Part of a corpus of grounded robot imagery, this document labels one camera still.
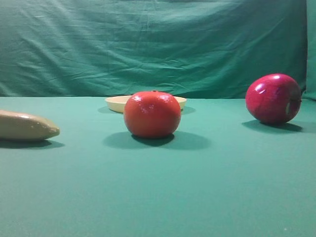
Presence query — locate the red apple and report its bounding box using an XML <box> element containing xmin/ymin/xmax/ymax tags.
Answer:
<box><xmin>245</xmin><ymin>73</ymin><xmax>301</xmax><ymax>125</ymax></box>

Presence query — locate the yellow plate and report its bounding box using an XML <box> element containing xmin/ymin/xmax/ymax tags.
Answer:
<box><xmin>105</xmin><ymin>95</ymin><xmax>187</xmax><ymax>113</ymax></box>

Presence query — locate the green backdrop cloth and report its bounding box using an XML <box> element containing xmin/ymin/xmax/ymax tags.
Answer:
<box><xmin>0</xmin><ymin>0</ymin><xmax>316</xmax><ymax>99</ymax></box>

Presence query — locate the green table cloth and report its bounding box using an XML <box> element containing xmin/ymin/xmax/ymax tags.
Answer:
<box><xmin>0</xmin><ymin>97</ymin><xmax>316</xmax><ymax>237</ymax></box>

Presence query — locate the pale yellow banana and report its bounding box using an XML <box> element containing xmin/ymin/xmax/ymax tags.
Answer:
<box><xmin>0</xmin><ymin>110</ymin><xmax>60</xmax><ymax>141</ymax></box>

